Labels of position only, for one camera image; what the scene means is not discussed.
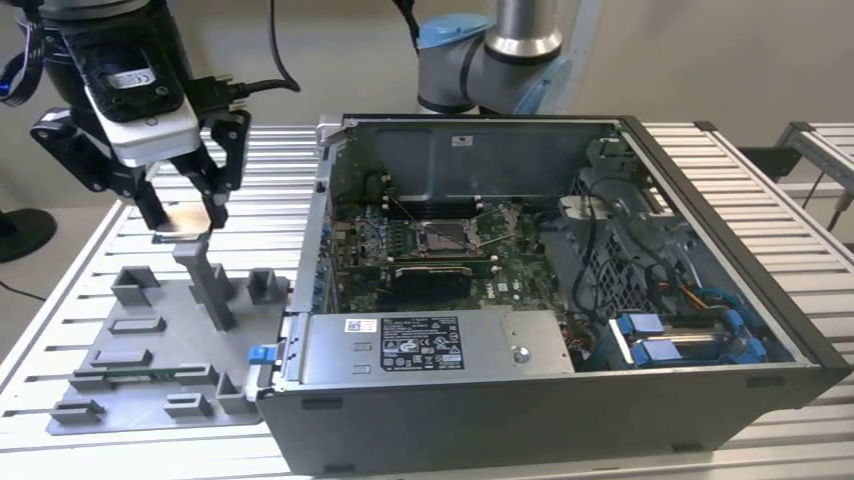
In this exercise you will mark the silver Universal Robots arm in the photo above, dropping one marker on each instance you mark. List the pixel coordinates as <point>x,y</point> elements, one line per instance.
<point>527,30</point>

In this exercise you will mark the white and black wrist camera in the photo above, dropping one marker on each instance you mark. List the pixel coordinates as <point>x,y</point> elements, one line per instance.
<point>154,135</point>

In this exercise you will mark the blue disk carrier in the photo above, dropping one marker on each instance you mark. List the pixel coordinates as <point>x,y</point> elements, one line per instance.
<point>657,351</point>
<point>641,324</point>

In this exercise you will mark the silver power supply with label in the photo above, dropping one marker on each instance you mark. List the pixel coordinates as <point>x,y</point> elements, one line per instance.
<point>334,350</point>

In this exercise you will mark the white sticker on case wall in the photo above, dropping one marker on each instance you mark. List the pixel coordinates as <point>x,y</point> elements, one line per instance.
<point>462,140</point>

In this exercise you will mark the green motherboard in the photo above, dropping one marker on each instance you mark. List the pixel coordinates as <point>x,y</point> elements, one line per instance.
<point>527,270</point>

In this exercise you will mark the black open PC case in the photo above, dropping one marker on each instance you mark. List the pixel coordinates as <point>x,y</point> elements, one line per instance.
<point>467,425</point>

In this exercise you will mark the black round stand base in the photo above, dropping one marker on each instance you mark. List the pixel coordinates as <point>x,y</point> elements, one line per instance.
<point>23,235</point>

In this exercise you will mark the black graphics card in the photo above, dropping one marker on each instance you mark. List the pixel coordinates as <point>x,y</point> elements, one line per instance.
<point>430,287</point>

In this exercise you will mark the green RAM stick on rack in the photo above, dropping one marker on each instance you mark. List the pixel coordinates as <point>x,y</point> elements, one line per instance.
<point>160,373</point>

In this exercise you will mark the black metal frame post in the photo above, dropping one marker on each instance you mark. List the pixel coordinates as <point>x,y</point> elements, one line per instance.
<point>176,20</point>

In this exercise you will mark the grey metal drive cage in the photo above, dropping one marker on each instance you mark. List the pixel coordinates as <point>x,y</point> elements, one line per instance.
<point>621,280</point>

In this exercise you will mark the CPU socket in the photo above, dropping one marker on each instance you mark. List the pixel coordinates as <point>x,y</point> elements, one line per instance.
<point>443,241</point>

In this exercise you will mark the silver CPU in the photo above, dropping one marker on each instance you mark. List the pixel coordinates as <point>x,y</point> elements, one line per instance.
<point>182,220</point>

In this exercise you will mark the grey printed parts rack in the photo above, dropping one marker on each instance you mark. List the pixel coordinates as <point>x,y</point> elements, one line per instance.
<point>180,320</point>

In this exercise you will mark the thin metal locking lever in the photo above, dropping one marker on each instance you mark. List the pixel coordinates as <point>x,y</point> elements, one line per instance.
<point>406,209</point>

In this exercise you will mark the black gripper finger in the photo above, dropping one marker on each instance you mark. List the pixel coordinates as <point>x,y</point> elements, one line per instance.
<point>73,150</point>
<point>232,150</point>

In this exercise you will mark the black RAM slot bank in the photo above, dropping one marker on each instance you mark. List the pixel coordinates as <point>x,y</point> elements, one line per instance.
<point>434,202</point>

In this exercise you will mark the blue case latch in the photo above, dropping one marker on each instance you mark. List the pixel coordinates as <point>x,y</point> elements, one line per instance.
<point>259,355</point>

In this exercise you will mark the metal slat side table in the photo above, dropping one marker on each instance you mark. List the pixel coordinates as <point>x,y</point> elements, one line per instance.
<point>821,145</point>

